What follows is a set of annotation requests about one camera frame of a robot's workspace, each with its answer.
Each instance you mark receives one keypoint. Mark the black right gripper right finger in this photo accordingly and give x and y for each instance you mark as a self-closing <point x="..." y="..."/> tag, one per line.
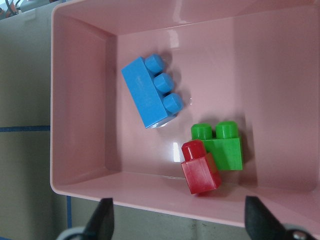
<point x="261" y="224"/>

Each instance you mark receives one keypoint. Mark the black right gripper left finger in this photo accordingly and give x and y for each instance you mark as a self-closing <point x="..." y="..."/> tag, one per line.
<point x="102" y="222"/>

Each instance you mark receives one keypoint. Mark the red toy block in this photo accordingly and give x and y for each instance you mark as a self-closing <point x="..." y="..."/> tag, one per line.
<point x="199" y="168"/>

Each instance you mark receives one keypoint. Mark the green toy block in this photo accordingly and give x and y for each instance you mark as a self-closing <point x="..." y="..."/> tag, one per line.
<point x="224" y="143"/>

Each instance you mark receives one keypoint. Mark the blue toy block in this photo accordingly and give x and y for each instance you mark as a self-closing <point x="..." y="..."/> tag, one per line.
<point x="152" y="91"/>

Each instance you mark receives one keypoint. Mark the pink plastic box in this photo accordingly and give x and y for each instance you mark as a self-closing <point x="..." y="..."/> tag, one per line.
<point x="255" y="62"/>

